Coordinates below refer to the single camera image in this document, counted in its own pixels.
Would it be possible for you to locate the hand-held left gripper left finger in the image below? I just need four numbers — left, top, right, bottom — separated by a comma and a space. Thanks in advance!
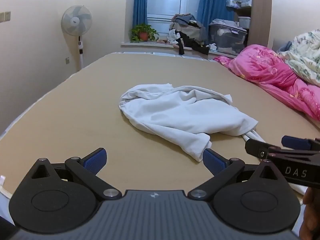
30, 147, 123, 201

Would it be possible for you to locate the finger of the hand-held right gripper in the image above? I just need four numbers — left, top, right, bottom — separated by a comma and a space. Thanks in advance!
245, 139, 282, 159
281, 135, 320, 153

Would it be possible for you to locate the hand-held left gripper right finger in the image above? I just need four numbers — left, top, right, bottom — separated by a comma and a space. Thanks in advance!
187, 148, 290, 201

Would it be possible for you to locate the white t-shirt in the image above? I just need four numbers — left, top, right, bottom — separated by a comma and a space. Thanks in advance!
118, 82, 267, 162

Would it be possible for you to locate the pile of clothes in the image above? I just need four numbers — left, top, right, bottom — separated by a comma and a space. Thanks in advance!
167, 13, 208, 46

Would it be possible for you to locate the person's right hand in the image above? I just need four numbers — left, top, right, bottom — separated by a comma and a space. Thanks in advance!
299, 187, 320, 240

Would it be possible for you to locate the pink quilt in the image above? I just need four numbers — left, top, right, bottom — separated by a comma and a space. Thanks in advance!
214, 44, 320, 122

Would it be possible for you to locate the white floral quilt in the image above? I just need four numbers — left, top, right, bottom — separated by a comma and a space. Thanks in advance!
277, 29, 320, 88

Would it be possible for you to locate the clear plastic storage box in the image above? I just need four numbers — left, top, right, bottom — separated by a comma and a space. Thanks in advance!
208, 21, 248, 55

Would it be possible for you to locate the black garment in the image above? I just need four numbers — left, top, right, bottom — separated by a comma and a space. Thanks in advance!
174, 31, 209, 55

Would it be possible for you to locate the white window sill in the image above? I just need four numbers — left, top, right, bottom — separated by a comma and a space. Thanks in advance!
121, 41, 240, 58

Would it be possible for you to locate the small white storage box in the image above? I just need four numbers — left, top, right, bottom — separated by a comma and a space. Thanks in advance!
238, 16, 251, 29

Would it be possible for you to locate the wooden bookshelf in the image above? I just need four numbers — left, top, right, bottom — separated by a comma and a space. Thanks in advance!
234, 0, 273, 48

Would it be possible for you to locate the potted green plant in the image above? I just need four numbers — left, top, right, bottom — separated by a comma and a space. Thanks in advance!
129, 24, 159, 43

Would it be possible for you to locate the white standing fan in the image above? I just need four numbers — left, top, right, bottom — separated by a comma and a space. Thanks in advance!
61, 5, 93, 72

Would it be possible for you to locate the blue curtain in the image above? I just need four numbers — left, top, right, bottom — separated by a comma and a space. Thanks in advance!
132, 0, 149, 27
197, 0, 237, 26

